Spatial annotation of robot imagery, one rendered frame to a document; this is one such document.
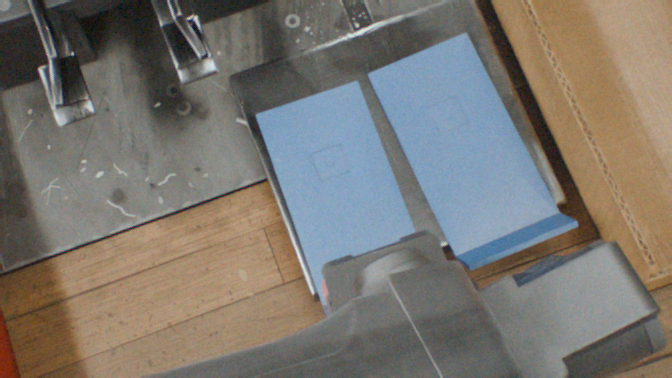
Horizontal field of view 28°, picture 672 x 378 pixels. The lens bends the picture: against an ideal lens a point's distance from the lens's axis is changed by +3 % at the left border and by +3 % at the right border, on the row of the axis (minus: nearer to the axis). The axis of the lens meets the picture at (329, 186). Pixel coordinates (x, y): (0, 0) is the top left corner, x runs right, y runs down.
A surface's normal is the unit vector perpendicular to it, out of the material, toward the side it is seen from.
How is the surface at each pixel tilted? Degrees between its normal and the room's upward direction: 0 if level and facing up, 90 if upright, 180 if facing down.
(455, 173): 0
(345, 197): 0
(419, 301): 42
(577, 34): 0
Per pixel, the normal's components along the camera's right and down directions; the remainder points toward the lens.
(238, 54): -0.04, -0.33
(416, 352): 0.56, -0.54
